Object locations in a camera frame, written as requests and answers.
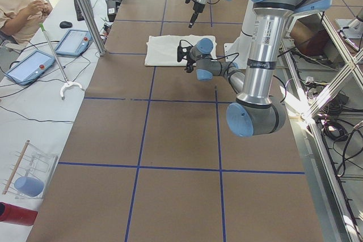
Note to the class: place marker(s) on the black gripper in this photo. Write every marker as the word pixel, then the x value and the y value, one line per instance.
pixel 188 63
pixel 196 7

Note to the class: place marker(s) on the white long-sleeve cat shirt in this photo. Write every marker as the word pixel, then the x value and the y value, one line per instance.
pixel 162 50

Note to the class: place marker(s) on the black box white label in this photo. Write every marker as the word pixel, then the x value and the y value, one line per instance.
pixel 111 10

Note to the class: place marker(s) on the brown cardboard box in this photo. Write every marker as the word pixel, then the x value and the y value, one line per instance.
pixel 305 40

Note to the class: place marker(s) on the far blue teach pendant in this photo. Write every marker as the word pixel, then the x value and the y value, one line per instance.
pixel 74 43

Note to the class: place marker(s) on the blue teach pendant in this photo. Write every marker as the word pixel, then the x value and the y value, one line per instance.
pixel 74 43
pixel 30 68

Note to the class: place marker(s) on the white reacher grabber stick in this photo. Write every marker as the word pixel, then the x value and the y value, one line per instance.
pixel 67 83

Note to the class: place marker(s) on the black computer mouse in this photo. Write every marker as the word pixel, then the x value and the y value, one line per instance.
pixel 65 24

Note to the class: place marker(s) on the near blue teach pendant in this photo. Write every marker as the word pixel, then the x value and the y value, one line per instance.
pixel 30 68

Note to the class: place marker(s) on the person in beige shirt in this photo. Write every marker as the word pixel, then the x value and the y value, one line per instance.
pixel 21 19

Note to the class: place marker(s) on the clear acrylic drying rack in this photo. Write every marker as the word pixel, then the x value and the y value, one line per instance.
pixel 30 162

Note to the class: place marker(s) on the light blue cup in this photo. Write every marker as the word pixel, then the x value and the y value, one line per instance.
pixel 29 186

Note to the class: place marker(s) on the red cylinder bottle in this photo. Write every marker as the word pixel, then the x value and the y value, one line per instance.
pixel 17 215

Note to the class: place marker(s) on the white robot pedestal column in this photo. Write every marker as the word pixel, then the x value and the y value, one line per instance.
pixel 242 43

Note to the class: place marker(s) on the aluminium frame post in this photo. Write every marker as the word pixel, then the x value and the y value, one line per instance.
pixel 91 25

